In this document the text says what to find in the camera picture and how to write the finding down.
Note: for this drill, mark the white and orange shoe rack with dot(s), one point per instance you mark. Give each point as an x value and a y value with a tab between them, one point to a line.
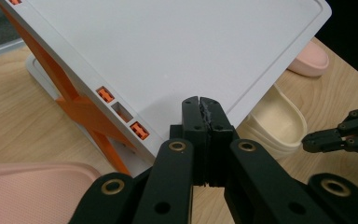
167	46

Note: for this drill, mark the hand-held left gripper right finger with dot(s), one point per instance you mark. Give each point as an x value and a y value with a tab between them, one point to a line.
220	133

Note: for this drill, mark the cream clog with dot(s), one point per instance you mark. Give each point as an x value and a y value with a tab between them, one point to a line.
276	121

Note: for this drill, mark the pink slipper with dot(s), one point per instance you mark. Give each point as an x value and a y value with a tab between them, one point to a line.
28	193
310	60

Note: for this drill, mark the metal floor rail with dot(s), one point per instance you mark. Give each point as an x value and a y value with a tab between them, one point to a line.
0	51

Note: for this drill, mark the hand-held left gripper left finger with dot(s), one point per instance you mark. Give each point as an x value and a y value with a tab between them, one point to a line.
199	140

